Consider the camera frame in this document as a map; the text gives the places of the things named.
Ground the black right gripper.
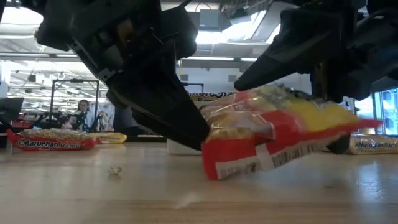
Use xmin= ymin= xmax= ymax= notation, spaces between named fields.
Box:
xmin=310 ymin=0 xmax=398 ymax=103

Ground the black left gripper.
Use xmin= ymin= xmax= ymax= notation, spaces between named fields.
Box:
xmin=20 ymin=0 xmax=175 ymax=94

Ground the yellow Maruchan ramen pack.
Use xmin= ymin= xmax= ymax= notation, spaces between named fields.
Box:
xmin=348 ymin=133 xmax=398 ymax=156
xmin=88 ymin=131 xmax=127 ymax=145

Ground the white plastic bin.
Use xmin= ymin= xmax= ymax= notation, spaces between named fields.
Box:
xmin=167 ymin=138 xmax=203 ymax=156

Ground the grey office chair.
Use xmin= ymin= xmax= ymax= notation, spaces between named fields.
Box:
xmin=112 ymin=104 xmax=141 ymax=136

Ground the glass window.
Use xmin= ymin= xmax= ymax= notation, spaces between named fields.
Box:
xmin=371 ymin=86 xmax=398 ymax=137

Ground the person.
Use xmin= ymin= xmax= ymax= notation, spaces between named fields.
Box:
xmin=63 ymin=98 xmax=94 ymax=131

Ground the grey ceiling box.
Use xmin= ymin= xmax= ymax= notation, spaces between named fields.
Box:
xmin=198 ymin=8 xmax=221 ymax=32

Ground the black monitor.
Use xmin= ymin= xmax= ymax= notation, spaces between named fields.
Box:
xmin=0 ymin=97 xmax=25 ymax=125

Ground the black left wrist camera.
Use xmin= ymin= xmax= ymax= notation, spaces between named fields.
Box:
xmin=160 ymin=5 xmax=199 ymax=60

